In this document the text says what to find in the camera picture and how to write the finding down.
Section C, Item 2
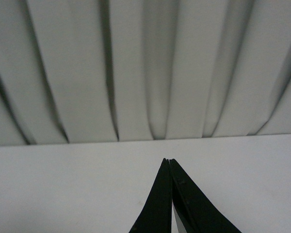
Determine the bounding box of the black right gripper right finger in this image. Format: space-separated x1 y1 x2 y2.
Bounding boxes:
169 159 240 233

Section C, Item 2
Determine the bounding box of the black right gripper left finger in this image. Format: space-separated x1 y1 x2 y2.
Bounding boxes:
130 159 172 233

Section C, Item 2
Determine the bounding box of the white pleated curtain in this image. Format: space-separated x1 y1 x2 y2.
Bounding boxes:
0 0 291 146

